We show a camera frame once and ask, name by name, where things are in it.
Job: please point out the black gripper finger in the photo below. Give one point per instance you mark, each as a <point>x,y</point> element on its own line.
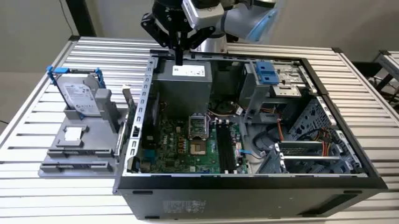
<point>196,38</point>
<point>161,35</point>

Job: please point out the dark RAM stick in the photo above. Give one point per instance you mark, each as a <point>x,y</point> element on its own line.
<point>77,152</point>
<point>76,166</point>

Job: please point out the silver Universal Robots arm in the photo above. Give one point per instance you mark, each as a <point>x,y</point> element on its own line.
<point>236,18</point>

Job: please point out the black RAM slot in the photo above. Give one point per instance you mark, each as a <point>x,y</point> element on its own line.
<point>229,149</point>
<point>221,149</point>

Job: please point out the grey power supply unit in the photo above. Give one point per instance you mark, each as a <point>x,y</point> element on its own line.
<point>183,93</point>

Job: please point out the blue drive latch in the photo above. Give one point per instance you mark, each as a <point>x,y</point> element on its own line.
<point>264,72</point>

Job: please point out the black cooler fan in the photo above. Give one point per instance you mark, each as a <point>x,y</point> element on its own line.
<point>223,106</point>

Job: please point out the grey metal drive cage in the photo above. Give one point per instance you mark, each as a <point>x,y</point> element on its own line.
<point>252,98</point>

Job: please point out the silver optical drive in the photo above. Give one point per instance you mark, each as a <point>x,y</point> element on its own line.
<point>284,91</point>

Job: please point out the hard disk in blue carrier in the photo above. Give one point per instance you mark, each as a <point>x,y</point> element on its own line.
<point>79,98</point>

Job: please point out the CPU socket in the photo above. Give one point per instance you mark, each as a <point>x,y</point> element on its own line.
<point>199,148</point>

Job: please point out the grey parts rack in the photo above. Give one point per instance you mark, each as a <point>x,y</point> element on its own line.
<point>93,137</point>

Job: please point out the green motherboard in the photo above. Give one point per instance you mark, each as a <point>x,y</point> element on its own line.
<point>168,151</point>

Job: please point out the silver CPU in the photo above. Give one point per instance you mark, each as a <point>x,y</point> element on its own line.
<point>72,134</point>

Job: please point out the grey disk bay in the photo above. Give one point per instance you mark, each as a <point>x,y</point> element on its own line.
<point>311,157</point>

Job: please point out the black open PC case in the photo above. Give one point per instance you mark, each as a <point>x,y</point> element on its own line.
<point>217,203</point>

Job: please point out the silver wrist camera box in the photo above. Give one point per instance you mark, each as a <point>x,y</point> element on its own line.
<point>204,11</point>

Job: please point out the black metal post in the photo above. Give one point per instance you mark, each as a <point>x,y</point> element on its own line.
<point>81,18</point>

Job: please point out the graphics card with metal bracket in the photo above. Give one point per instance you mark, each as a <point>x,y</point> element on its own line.
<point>132,109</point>

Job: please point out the small aluminium frame table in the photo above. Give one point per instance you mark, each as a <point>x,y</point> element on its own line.
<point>387,58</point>

